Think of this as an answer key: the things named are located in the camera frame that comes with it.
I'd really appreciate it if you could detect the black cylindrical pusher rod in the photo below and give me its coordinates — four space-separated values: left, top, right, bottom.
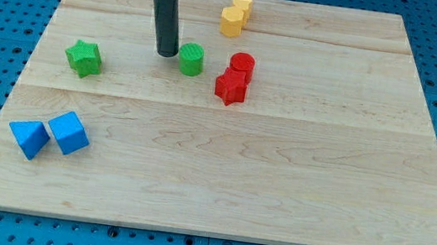
153 0 179 58

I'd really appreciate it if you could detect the green star block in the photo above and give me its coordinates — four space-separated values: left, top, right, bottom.
65 39 102 78

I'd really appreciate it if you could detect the red star block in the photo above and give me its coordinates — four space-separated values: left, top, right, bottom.
214 67 247 106

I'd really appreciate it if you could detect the green cylinder block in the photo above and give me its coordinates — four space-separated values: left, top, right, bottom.
179 43 205 77

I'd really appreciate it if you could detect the yellow hexagon block front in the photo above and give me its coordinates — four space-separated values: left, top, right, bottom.
220 6 244 38

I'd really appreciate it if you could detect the yellow hexagon block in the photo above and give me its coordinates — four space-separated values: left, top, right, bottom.
220 6 244 38
232 0 253 25

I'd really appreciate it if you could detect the yellow hexagon block rear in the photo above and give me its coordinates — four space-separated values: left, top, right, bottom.
232 0 253 25

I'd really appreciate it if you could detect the red cylinder block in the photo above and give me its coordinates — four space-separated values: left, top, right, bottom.
229 52 256 84

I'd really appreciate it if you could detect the blue cube block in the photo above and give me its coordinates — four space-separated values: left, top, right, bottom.
49 112 90 155

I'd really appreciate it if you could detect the wooden board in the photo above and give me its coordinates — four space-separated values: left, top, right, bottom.
0 0 437 245

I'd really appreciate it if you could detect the blue triangular prism block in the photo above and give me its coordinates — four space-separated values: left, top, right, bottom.
9 121 50 160

